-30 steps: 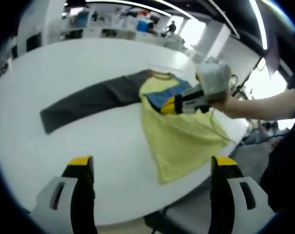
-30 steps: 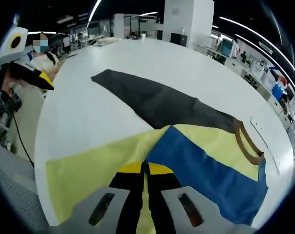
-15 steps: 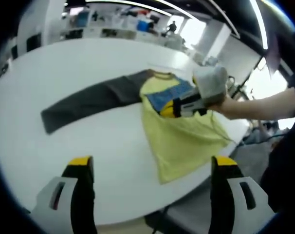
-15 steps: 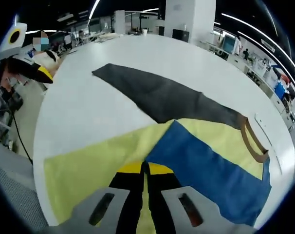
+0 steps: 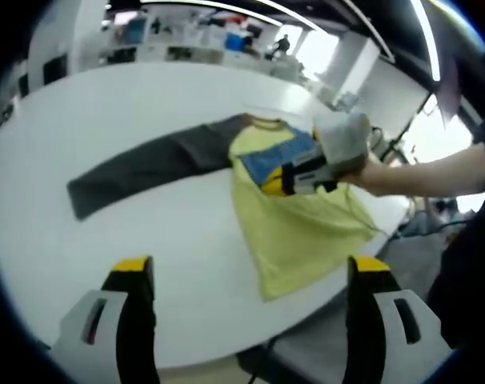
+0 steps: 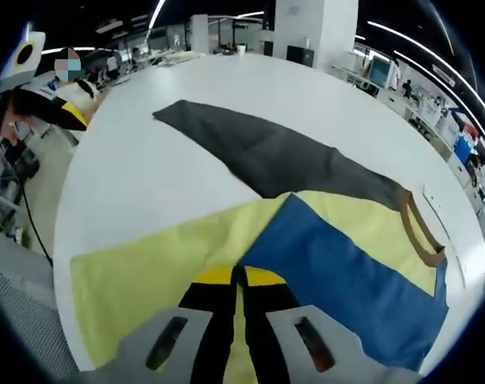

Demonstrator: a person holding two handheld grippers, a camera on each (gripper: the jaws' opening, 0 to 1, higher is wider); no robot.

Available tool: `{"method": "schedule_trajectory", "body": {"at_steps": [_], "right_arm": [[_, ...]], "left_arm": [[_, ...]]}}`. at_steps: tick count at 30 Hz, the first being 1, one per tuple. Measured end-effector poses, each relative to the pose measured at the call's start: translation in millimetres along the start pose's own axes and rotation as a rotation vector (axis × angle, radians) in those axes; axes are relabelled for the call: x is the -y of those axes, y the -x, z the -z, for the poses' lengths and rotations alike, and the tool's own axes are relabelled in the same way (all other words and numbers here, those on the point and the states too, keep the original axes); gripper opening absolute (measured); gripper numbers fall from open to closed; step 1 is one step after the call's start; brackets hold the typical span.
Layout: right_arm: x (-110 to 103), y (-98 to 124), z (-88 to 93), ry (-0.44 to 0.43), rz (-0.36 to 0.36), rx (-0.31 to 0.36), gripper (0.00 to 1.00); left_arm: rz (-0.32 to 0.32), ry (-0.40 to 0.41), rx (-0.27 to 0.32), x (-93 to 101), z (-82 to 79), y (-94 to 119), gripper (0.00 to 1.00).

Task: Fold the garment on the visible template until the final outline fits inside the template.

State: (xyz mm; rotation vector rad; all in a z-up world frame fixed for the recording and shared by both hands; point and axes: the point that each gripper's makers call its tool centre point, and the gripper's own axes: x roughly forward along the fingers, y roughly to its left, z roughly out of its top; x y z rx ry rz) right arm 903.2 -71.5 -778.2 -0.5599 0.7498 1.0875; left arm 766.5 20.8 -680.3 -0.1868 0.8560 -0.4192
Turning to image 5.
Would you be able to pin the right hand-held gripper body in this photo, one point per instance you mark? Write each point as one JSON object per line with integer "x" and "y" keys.
{"x": 342, "y": 140}

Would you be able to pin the blue bin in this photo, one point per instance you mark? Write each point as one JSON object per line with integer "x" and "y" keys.
{"x": 235, "y": 41}

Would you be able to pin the person's dark clothing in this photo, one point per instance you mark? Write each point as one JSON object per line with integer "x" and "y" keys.
{"x": 470, "y": 272}

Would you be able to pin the yellow garment with dark sleeves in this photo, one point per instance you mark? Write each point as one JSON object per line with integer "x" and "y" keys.
{"x": 298, "y": 232}

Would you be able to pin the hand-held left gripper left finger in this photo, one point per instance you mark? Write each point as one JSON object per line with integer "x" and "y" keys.
{"x": 134, "y": 320}

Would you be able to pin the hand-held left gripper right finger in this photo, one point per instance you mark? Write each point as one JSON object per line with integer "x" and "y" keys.
{"x": 366, "y": 320}

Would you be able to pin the white cabinet row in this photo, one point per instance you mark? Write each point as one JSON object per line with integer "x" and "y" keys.
{"x": 202, "y": 54}

